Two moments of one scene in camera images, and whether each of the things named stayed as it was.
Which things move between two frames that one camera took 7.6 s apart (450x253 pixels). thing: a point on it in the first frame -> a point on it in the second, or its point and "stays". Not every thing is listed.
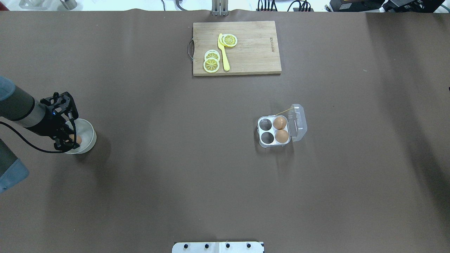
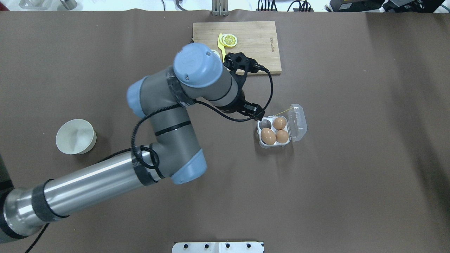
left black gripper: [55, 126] -> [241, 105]
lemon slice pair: [228, 40] stays
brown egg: [78, 138] -> [268, 136]
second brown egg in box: [281, 136] stays
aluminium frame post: [219, 7] stays
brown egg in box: [279, 123] stays
